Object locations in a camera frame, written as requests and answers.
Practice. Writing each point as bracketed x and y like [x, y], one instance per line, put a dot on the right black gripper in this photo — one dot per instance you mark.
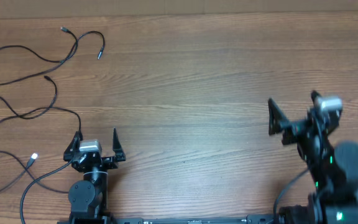
[277, 121]

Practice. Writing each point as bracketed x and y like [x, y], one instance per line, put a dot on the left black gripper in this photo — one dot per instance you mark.
[119, 154]

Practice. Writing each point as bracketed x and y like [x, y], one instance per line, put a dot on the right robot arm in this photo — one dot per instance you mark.
[334, 169]

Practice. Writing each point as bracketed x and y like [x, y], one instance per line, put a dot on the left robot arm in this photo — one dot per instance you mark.
[89, 196]

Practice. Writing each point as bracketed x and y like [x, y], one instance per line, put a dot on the black base frame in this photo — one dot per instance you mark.
[249, 219]

